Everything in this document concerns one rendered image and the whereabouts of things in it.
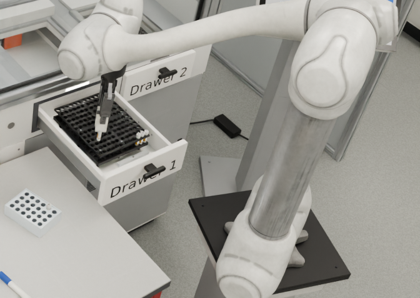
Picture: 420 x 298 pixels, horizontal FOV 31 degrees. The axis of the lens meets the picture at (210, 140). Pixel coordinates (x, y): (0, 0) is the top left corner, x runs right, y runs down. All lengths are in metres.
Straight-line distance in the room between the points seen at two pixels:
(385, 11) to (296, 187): 0.41
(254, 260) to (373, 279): 1.56
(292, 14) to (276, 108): 1.38
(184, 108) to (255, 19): 1.08
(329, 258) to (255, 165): 1.07
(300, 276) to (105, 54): 0.84
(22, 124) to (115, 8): 0.58
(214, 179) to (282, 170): 1.75
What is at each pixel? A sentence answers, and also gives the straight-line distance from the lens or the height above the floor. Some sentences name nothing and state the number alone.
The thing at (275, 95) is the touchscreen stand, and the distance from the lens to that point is 2.91.
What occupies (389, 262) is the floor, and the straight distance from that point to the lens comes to 3.37.
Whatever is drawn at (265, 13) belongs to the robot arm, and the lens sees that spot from 1.63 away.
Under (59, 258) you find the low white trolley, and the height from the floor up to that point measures 0.76.
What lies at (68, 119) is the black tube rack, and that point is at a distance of 2.16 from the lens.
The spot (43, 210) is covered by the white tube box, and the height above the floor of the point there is 0.80.
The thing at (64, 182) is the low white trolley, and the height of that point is 0.76.
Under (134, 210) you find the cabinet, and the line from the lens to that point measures 2.91.
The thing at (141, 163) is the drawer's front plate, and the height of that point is 0.93.
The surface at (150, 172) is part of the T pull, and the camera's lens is 2.03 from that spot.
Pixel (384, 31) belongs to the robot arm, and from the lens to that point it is 1.55.
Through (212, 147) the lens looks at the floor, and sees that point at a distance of 3.54.
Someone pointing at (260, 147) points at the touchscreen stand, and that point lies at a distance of 3.08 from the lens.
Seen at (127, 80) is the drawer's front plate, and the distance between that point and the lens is 2.32.
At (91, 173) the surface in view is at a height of 0.87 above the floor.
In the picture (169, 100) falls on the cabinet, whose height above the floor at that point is 0.73.
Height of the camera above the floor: 2.32
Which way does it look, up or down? 41 degrees down
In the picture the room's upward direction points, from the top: 16 degrees clockwise
